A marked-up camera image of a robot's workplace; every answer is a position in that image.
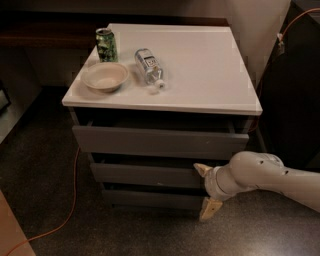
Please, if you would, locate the beige paper bowl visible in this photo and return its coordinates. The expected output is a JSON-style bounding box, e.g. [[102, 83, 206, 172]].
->
[[81, 62, 129, 93]]

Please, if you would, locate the orange floor cable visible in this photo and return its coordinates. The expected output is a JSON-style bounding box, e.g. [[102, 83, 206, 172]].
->
[[4, 146, 81, 256]]

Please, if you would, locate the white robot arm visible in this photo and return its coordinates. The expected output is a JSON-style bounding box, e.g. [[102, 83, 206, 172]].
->
[[194, 151, 320, 221]]

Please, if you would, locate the dark wooden shelf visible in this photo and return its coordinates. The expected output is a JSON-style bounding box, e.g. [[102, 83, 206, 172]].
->
[[0, 11, 228, 49]]

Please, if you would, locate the grey drawer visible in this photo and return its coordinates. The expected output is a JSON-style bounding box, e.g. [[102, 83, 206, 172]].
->
[[102, 183, 207, 211], [90, 157, 217, 189], [72, 125, 249, 160]]

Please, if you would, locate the grey bottom drawer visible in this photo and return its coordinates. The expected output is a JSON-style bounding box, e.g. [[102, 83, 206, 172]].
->
[[102, 183, 207, 211]]

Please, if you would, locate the grey top drawer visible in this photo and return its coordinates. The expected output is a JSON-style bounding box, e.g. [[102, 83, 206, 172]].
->
[[72, 125, 249, 160]]

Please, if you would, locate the dark cabinet on right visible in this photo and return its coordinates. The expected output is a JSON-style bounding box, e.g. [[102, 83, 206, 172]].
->
[[258, 0, 320, 171]]

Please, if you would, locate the clear plastic water bottle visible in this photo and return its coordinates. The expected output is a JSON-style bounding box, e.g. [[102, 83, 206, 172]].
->
[[134, 48, 166, 89]]

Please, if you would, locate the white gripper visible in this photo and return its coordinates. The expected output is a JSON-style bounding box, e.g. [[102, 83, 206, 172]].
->
[[194, 163, 237, 221]]

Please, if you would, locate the white top drawer cabinet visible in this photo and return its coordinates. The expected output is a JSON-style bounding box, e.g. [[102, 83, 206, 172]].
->
[[61, 22, 263, 217]]

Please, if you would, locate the green soda can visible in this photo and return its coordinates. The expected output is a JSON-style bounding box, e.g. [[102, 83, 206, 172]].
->
[[96, 28, 118, 62]]

